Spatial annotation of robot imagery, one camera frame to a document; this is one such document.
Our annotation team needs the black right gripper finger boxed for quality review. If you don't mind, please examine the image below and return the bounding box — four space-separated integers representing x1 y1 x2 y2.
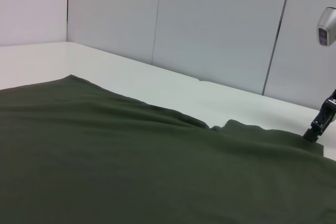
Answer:
302 89 336 144

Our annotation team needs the dark green shirt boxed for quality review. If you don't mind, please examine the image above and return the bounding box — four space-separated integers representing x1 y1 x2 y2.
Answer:
0 73 336 224

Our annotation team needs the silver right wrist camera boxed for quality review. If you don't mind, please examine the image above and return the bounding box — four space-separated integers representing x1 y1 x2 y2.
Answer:
316 6 336 47

